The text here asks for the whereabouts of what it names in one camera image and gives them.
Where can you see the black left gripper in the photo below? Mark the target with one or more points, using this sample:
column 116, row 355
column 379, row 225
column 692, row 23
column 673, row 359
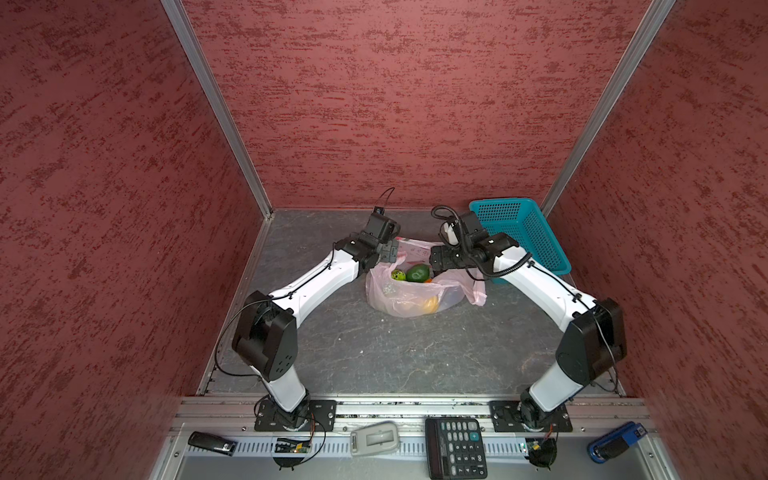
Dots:
column 389, row 251

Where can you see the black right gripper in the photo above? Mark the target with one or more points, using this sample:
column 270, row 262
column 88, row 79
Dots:
column 435, row 258

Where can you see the pink plastic bag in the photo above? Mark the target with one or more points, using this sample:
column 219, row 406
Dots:
column 401, row 298

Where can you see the teal plastic perforated basket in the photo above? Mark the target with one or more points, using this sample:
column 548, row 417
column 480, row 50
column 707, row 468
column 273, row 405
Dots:
column 522, row 219

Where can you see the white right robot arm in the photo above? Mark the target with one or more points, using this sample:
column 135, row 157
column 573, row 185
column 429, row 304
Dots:
column 593, row 335

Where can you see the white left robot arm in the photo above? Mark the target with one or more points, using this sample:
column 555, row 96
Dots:
column 266, row 332

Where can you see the yellow fruit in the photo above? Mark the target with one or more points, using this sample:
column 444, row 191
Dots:
column 428, row 306

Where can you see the dark green avocado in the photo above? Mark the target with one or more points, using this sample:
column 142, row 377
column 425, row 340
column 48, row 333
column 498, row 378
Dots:
column 419, row 273

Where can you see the grey plastic device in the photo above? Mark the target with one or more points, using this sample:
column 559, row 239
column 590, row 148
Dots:
column 377, row 439

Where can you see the black calculator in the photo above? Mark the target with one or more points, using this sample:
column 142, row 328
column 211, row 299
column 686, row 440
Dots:
column 454, row 448

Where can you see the left circuit board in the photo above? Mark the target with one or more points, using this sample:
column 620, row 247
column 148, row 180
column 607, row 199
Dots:
column 293, row 446

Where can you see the blue black device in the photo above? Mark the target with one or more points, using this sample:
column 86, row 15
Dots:
column 616, row 442

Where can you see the black small device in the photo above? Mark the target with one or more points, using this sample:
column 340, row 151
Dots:
column 212, row 443

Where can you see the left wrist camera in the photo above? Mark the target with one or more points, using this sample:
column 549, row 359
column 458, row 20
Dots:
column 380, row 229

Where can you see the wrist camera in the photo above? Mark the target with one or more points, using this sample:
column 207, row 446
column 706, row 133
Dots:
column 380, row 229
column 464, row 230

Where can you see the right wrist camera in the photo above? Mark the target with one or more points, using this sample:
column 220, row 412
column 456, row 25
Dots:
column 464, row 230

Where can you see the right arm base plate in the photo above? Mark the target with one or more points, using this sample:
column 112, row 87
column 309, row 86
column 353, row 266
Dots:
column 506, row 417

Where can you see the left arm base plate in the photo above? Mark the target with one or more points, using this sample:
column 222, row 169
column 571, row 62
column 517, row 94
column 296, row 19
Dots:
column 321, row 414

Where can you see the aluminium front rail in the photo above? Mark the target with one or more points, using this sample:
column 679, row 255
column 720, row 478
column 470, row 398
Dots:
column 586, row 414

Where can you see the aluminium corner post left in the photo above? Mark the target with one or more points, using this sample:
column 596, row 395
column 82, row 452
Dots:
column 193, row 50

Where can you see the aluminium corner post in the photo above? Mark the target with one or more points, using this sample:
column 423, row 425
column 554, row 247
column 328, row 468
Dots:
column 193, row 50
column 643, row 37

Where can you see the aluminium corner post right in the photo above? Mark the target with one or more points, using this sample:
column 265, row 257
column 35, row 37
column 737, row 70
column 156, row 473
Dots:
column 643, row 37

